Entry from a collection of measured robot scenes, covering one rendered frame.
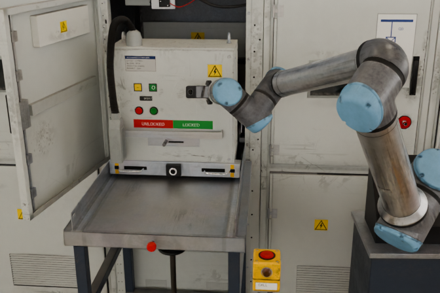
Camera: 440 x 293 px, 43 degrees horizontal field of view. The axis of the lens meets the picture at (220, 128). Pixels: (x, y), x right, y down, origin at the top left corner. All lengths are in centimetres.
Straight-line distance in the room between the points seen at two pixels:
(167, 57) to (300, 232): 103
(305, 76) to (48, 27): 94
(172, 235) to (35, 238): 112
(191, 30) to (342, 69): 153
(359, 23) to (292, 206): 86
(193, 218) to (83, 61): 82
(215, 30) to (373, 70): 169
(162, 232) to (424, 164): 88
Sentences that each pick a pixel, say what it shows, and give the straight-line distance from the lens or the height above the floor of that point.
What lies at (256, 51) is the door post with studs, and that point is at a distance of 235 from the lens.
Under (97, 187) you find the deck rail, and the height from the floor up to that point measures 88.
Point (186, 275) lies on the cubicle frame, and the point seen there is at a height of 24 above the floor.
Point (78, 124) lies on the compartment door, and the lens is 236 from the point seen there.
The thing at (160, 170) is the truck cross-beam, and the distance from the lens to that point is 230.
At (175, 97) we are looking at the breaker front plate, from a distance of 220.
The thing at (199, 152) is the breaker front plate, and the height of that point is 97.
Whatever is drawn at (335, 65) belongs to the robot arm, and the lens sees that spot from 159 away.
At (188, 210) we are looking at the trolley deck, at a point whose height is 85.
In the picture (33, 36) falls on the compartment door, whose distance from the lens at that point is 206.
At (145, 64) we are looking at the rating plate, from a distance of 219.
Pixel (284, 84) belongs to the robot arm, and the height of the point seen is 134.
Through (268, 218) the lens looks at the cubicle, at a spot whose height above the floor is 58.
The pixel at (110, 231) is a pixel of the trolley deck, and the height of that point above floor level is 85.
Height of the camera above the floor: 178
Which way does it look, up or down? 19 degrees down
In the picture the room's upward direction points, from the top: straight up
